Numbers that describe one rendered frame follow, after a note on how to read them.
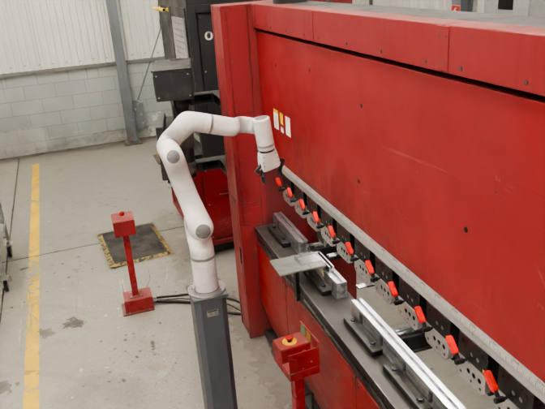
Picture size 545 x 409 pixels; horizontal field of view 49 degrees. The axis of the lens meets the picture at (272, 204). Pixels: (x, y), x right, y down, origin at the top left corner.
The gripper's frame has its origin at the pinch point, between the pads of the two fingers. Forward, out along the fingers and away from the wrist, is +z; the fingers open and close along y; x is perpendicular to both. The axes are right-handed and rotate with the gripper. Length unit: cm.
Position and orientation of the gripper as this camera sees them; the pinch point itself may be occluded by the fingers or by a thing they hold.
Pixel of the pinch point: (272, 178)
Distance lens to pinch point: 292.2
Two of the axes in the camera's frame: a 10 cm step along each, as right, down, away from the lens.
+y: -8.3, 3.7, -4.1
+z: 1.7, 8.8, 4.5
